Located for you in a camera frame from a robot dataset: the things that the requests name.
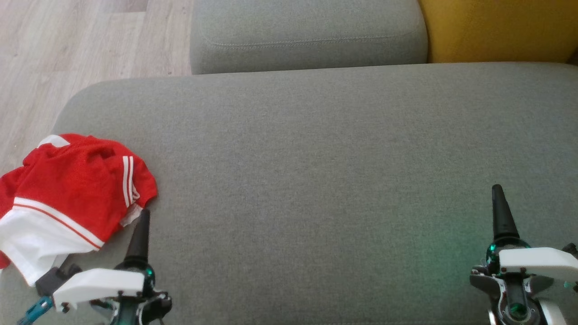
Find large grey sofa ottoman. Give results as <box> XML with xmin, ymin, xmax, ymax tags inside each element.
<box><xmin>0</xmin><ymin>62</ymin><xmax>578</xmax><ymax>325</ymax></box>

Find grey sofa seat cushion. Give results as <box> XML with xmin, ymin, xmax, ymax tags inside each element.
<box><xmin>190</xmin><ymin>0</ymin><xmax>429</xmax><ymax>75</ymax></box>

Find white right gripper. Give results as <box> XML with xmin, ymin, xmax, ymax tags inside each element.
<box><xmin>470</xmin><ymin>184</ymin><xmax>578</xmax><ymax>299</ymax></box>

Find red basketball jersey white sleeves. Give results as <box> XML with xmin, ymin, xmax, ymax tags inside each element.
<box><xmin>0</xmin><ymin>133</ymin><xmax>158</xmax><ymax>287</ymax></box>

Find large yellow sofa backrest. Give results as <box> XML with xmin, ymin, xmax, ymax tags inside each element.
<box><xmin>418</xmin><ymin>0</ymin><xmax>578</xmax><ymax>64</ymax></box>

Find left cable teal connector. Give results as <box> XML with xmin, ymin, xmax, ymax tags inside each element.
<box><xmin>18</xmin><ymin>296</ymin><xmax>53</xmax><ymax>325</ymax></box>

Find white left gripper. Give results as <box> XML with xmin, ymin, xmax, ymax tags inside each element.
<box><xmin>53</xmin><ymin>209</ymin><xmax>172</xmax><ymax>325</ymax></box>

